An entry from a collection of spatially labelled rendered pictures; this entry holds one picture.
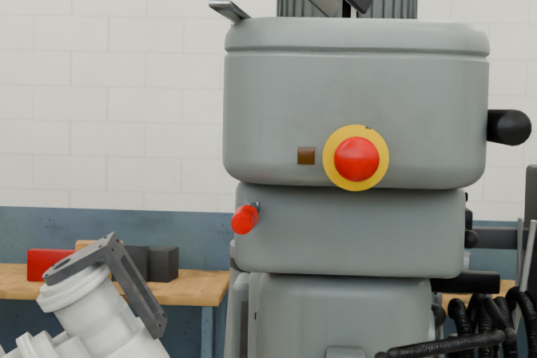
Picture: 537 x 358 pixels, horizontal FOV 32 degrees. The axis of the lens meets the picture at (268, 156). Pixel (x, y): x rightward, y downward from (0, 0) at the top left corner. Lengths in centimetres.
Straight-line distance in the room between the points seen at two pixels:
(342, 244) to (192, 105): 439
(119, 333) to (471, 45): 41
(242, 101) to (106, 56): 456
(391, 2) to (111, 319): 67
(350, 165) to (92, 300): 25
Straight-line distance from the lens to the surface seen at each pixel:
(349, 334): 102
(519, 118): 91
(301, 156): 86
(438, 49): 87
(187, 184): 536
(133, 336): 76
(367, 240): 97
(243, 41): 88
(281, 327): 103
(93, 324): 75
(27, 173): 556
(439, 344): 91
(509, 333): 98
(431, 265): 98
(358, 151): 82
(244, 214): 83
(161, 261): 492
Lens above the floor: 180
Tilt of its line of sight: 3 degrees down
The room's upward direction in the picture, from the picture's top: 1 degrees clockwise
